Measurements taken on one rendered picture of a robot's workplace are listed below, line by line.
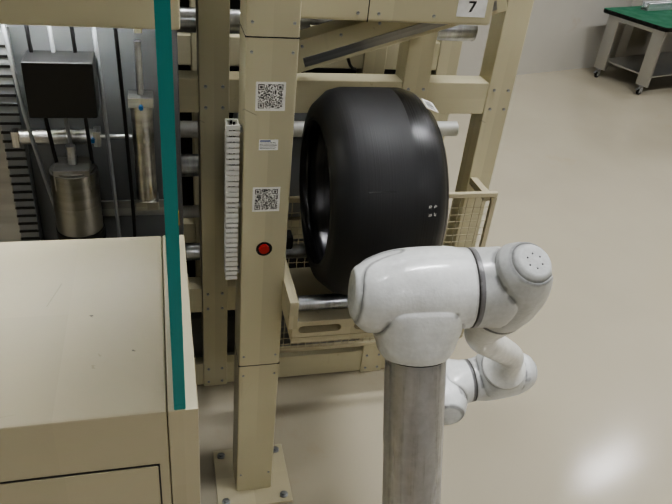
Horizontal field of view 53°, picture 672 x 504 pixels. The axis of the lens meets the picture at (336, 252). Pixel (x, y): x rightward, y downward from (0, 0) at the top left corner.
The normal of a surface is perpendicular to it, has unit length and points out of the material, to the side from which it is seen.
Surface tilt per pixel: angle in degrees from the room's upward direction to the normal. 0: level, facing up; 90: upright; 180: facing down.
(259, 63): 90
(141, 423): 90
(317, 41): 90
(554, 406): 0
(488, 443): 0
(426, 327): 75
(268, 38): 90
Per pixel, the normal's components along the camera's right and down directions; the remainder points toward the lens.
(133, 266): 0.09, -0.84
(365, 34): 0.22, 0.54
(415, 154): 0.22, -0.23
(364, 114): 0.17, -0.58
